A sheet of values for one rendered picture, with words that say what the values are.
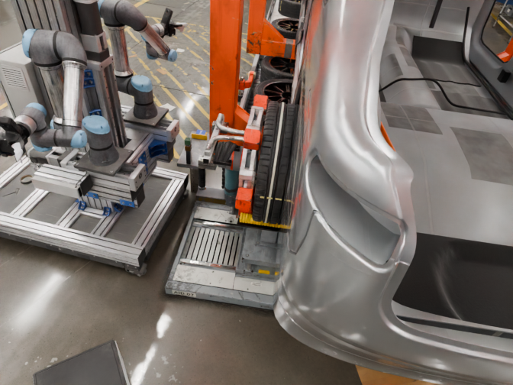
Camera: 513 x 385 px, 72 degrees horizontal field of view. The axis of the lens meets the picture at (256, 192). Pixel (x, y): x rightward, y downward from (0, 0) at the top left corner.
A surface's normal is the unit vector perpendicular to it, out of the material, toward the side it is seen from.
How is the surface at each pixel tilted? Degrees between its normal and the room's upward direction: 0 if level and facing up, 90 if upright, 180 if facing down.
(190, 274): 0
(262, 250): 0
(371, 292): 88
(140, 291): 0
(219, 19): 90
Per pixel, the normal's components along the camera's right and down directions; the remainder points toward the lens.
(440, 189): 0.04, -0.44
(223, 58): -0.11, 0.66
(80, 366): 0.09, -0.73
